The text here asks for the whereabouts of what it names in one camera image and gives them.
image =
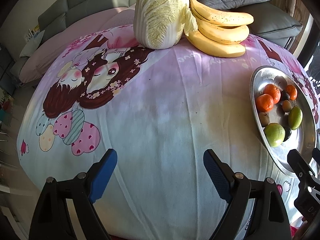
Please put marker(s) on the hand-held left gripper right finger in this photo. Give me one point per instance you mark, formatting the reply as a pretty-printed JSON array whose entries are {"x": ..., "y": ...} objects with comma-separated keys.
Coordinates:
[{"x": 217, "y": 175}]

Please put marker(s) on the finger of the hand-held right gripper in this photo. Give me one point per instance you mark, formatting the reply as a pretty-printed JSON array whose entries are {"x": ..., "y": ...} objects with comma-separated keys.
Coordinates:
[
  {"x": 317, "y": 155},
  {"x": 298, "y": 165}
]

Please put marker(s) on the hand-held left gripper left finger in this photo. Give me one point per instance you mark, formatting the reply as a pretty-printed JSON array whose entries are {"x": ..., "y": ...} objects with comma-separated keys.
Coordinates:
[{"x": 105, "y": 175}]

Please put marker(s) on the round metal bowl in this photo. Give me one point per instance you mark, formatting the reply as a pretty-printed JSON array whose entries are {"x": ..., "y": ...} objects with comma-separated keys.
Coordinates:
[{"x": 292, "y": 150}]

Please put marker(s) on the small dark purple fruit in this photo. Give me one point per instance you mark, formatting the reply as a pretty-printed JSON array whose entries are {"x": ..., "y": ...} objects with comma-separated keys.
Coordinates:
[{"x": 288, "y": 134}]

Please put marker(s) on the round green fruit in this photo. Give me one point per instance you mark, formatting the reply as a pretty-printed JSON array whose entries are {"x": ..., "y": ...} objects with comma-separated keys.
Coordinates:
[{"x": 275, "y": 135}]

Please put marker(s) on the oval green fruit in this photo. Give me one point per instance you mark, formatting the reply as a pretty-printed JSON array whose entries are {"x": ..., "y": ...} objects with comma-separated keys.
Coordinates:
[{"x": 295, "y": 117}]

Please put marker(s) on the orange tangerine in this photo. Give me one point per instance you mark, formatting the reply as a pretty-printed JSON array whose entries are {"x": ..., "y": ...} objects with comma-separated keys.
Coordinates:
[
  {"x": 264, "y": 103},
  {"x": 291, "y": 92},
  {"x": 273, "y": 93}
]

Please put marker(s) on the printed cartoon blanket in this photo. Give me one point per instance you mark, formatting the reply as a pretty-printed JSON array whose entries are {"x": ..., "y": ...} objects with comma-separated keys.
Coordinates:
[{"x": 162, "y": 130}]

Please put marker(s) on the grey piped cushion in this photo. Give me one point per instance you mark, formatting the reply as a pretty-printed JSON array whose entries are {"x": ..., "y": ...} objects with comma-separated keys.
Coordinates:
[{"x": 275, "y": 22}]

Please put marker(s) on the yellow banana bunch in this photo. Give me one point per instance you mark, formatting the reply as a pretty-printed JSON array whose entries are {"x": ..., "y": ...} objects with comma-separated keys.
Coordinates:
[{"x": 220, "y": 35}]

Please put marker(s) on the white pillow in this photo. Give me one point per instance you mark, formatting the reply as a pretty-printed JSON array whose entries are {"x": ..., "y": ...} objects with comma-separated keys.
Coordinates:
[{"x": 32, "y": 43}]

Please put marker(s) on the colourful booklets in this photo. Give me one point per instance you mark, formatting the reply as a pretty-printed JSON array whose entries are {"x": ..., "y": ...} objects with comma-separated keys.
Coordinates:
[{"x": 32, "y": 33}]

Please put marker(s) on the napa cabbage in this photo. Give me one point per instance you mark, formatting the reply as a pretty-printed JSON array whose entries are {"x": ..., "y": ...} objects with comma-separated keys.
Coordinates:
[{"x": 160, "y": 17}]

